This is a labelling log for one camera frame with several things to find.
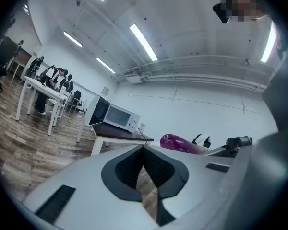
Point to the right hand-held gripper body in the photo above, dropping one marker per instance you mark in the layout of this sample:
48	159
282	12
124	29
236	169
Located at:
240	141

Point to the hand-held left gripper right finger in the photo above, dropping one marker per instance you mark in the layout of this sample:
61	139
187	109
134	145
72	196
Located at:
196	176

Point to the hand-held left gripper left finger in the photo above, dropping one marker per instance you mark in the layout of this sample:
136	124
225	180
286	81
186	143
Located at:
91	181

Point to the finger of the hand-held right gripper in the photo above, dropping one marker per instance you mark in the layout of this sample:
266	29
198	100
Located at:
224	151

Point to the purple eggplant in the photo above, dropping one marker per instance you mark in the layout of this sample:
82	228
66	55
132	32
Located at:
177	144

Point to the white microwave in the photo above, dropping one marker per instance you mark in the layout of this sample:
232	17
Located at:
120	116

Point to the white cloth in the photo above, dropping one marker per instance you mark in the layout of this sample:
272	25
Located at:
202	139

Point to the black office chair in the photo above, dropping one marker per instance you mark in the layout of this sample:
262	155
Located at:
77	96
194	142

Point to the dark brown table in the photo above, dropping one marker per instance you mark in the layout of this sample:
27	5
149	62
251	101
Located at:
110	132

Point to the clear plastic bottle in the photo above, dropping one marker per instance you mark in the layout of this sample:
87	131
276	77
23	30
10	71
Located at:
142	126

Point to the white ceiling pipes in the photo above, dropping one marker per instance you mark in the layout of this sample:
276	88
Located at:
194	77

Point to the white table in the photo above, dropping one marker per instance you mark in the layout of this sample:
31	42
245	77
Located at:
38	85

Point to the person's head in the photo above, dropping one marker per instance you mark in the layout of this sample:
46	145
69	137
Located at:
244	3

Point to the small wall poster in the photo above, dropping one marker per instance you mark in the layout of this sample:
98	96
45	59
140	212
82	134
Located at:
106	91

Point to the white wall air unit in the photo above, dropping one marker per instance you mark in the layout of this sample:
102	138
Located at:
134	79

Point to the black head-worn camera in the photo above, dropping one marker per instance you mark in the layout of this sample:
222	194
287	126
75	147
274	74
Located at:
220	12

